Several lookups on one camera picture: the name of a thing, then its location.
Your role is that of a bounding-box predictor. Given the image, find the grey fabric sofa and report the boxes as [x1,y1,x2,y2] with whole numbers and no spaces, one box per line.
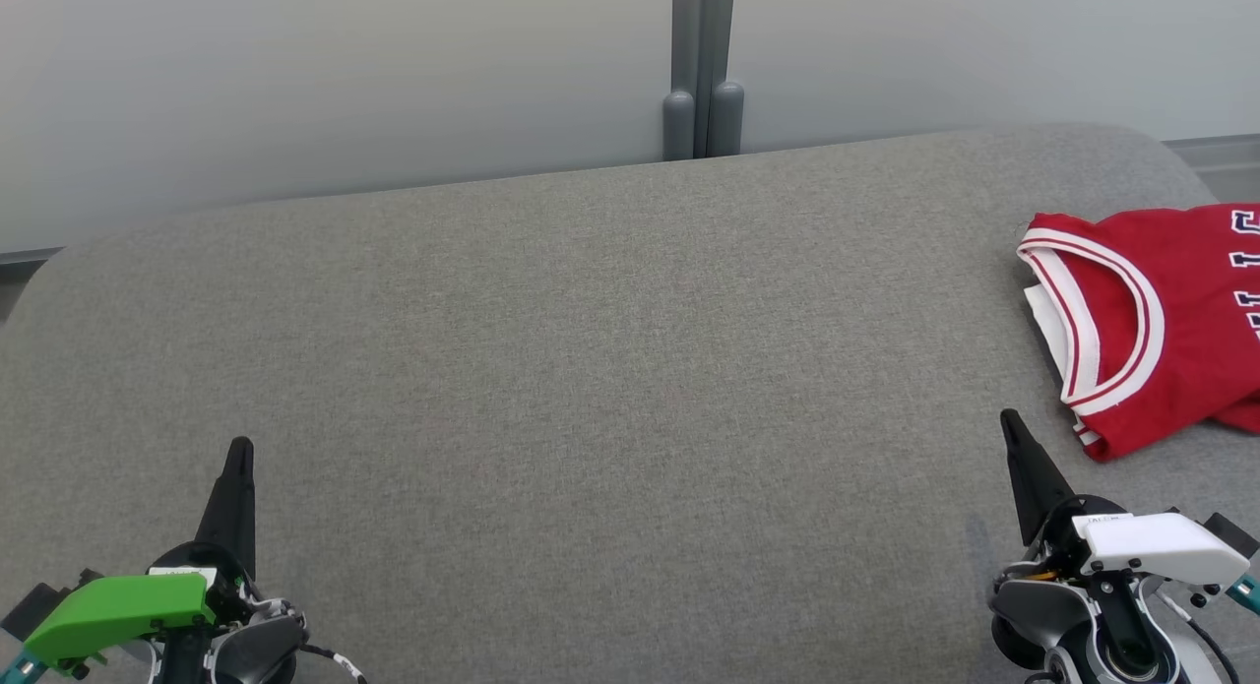
[0,123,1260,684]

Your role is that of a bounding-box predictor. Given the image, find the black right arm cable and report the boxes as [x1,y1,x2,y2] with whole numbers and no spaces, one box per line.
[1157,591,1241,684]

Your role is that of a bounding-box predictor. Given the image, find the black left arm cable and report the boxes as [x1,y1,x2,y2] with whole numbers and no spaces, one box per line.
[295,645,368,684]

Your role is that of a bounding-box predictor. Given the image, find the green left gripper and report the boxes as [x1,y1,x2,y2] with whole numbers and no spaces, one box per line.
[22,436,258,676]

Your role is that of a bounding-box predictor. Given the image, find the red jersey with white sleeves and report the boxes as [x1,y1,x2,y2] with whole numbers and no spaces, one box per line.
[1016,204,1260,465]

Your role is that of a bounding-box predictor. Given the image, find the grey partition post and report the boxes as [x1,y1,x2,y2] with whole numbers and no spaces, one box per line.
[662,0,746,161]

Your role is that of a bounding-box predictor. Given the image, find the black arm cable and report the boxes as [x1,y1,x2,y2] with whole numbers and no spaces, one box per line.
[1157,591,1241,684]
[295,645,368,684]

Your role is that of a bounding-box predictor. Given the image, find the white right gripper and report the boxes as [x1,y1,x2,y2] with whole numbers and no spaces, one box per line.
[999,408,1252,589]

